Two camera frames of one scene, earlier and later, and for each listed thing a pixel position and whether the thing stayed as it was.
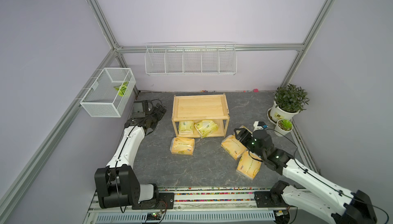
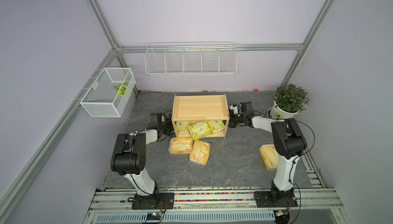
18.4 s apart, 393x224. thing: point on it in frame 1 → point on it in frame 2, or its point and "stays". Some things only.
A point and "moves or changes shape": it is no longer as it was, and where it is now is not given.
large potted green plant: x=288 y=101 stays
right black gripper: x=242 y=134 → x=231 y=123
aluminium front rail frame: x=191 y=205 stays
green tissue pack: x=238 y=131 → x=215 y=125
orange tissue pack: x=233 y=147 → x=200 y=152
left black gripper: x=159 y=114 → x=170 y=122
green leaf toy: x=122 y=88 stays
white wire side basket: x=110 y=93 stays
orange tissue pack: x=248 y=166 moves or changes shape
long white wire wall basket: x=191 y=59 stays
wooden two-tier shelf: x=200 y=115 stays
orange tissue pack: x=182 y=146 stays
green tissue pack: x=206 y=128 moves or changes shape
